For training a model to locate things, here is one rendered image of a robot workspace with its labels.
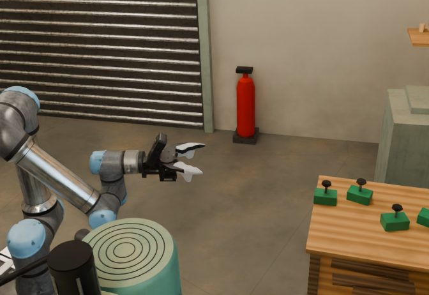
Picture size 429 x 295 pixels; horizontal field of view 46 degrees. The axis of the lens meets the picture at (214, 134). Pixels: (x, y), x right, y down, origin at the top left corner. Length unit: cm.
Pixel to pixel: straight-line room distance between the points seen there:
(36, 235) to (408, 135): 205
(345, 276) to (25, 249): 158
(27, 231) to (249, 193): 202
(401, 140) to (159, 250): 228
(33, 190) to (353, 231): 141
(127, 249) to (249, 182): 272
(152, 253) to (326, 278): 188
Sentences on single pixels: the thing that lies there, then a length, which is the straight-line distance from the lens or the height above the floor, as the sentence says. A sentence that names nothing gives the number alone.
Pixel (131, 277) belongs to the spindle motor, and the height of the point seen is 150.
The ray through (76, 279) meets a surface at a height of 160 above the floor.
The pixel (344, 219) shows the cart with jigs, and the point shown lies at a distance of 247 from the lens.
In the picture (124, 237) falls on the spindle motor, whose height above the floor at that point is 151.
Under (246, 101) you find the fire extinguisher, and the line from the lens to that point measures 383.
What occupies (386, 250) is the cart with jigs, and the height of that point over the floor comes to 53.
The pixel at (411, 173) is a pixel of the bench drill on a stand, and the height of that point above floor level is 38.
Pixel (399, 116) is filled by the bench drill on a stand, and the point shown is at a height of 70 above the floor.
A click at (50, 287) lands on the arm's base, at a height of 85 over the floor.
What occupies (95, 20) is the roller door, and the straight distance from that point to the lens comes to 412.
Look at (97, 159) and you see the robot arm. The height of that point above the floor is 124.
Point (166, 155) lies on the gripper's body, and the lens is 158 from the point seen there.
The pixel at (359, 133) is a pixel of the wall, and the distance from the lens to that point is 406.
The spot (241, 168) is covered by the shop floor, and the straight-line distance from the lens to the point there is 370.
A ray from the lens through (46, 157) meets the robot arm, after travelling 152.
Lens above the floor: 209
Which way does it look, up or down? 30 degrees down
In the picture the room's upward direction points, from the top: 2 degrees counter-clockwise
